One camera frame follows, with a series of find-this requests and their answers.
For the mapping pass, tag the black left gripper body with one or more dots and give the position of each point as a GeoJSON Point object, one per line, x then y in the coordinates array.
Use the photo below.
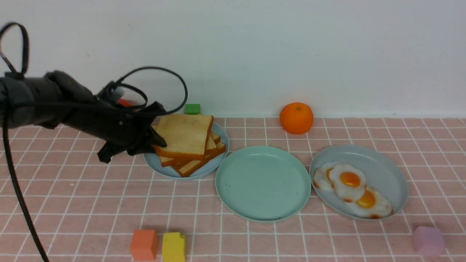
{"type": "Point", "coordinates": [123, 129]}

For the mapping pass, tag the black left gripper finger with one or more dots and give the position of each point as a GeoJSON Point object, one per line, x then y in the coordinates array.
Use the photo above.
{"type": "Point", "coordinates": [109, 150]}
{"type": "Point", "coordinates": [152, 139]}

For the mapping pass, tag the toast slice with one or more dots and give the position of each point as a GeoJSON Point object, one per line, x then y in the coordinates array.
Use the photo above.
{"type": "Point", "coordinates": [211, 147]}
{"type": "Point", "coordinates": [189, 168]}
{"type": "Point", "coordinates": [186, 136]}
{"type": "Point", "coordinates": [166, 161]}

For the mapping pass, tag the fried egg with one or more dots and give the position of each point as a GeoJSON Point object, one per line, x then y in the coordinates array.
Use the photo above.
{"type": "Point", "coordinates": [372, 205]}
{"type": "Point", "coordinates": [347, 182]}
{"type": "Point", "coordinates": [321, 178]}

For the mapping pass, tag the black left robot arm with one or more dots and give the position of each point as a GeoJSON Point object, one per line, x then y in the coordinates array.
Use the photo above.
{"type": "Point", "coordinates": [57, 98]}

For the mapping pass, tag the blue bread plate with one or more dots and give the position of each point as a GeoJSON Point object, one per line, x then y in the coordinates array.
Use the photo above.
{"type": "Point", "coordinates": [154, 162]}

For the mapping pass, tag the red apple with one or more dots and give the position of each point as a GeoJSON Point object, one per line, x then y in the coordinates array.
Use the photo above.
{"type": "Point", "coordinates": [125, 103]}

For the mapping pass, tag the green foam cube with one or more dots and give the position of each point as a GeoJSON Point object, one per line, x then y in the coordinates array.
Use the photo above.
{"type": "Point", "coordinates": [192, 109]}

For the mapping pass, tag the pink checked tablecloth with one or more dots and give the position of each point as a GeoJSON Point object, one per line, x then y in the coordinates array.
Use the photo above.
{"type": "Point", "coordinates": [87, 211]}

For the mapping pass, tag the orange foam cube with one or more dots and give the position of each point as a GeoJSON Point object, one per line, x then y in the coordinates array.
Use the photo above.
{"type": "Point", "coordinates": [144, 245]}

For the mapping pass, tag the yellow foam cube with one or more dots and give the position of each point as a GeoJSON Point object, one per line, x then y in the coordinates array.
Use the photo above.
{"type": "Point", "coordinates": [173, 247]}

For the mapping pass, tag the green centre plate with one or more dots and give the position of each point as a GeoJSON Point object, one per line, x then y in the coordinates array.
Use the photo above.
{"type": "Point", "coordinates": [263, 184]}

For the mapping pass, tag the orange fruit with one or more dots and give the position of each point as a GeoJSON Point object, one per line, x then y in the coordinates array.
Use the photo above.
{"type": "Point", "coordinates": [296, 118]}

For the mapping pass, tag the grey-blue egg plate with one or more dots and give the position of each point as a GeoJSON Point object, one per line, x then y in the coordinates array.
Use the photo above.
{"type": "Point", "coordinates": [381, 173]}

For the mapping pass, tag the pink foam cube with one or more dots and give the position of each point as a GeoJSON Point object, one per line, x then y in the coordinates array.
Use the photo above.
{"type": "Point", "coordinates": [428, 241]}

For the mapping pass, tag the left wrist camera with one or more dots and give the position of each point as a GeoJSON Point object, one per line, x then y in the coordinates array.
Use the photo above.
{"type": "Point", "coordinates": [111, 93]}

